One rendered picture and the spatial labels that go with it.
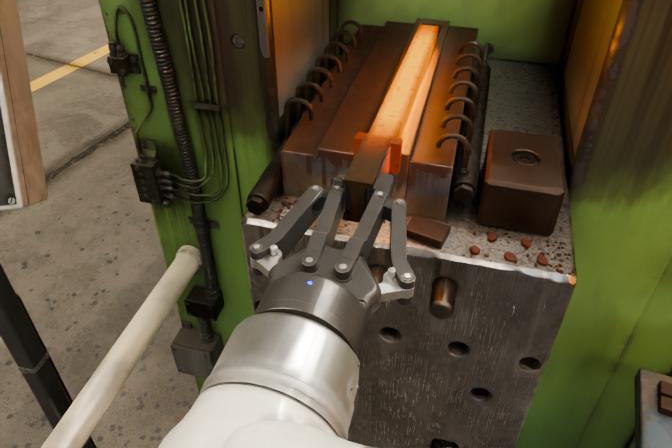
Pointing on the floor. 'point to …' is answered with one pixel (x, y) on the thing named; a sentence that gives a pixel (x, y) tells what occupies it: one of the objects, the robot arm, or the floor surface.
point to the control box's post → (30, 354)
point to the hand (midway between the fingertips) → (368, 176)
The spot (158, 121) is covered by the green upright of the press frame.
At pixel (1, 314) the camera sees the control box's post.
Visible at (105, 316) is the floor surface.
